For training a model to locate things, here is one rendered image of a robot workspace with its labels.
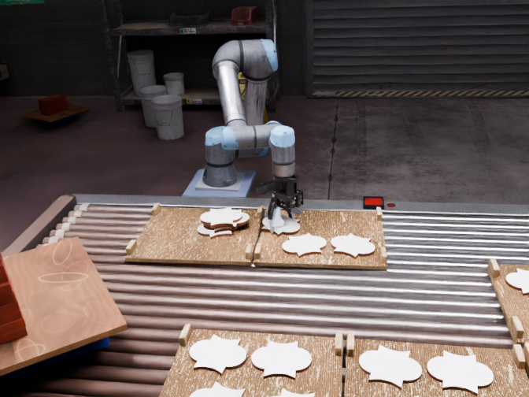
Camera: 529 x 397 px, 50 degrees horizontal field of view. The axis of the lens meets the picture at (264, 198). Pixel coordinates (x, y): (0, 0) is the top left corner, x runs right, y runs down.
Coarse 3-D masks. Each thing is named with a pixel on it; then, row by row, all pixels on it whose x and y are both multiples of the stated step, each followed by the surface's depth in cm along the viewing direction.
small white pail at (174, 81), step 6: (174, 72) 642; (180, 72) 640; (168, 78) 623; (174, 78) 624; (180, 78) 626; (168, 84) 629; (174, 84) 627; (180, 84) 631; (168, 90) 632; (174, 90) 630; (180, 90) 633
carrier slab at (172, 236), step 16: (176, 208) 212; (192, 208) 212; (160, 224) 202; (176, 224) 201; (192, 224) 200; (256, 224) 198; (144, 240) 192; (160, 240) 192; (176, 240) 191; (192, 240) 191; (208, 240) 190; (224, 240) 190; (240, 240) 189; (256, 240) 189; (128, 256) 184; (144, 256) 183; (160, 256) 183; (176, 256) 182; (192, 256) 182; (208, 256) 181; (224, 256) 181; (240, 256) 180
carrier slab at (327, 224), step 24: (288, 216) 203; (312, 216) 202; (336, 216) 201; (360, 216) 200; (264, 240) 188; (264, 264) 177; (288, 264) 176; (312, 264) 175; (336, 264) 174; (360, 264) 173; (384, 264) 173
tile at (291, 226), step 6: (282, 216) 201; (264, 222) 197; (288, 222) 196; (294, 222) 196; (264, 228) 193; (276, 228) 193; (282, 228) 193; (288, 228) 192; (294, 228) 192; (276, 234) 191; (282, 234) 191; (288, 234) 191
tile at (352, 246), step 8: (336, 240) 184; (344, 240) 184; (352, 240) 184; (360, 240) 183; (368, 240) 183; (336, 248) 180; (344, 248) 180; (352, 248) 179; (360, 248) 179; (368, 248) 179; (352, 256) 177
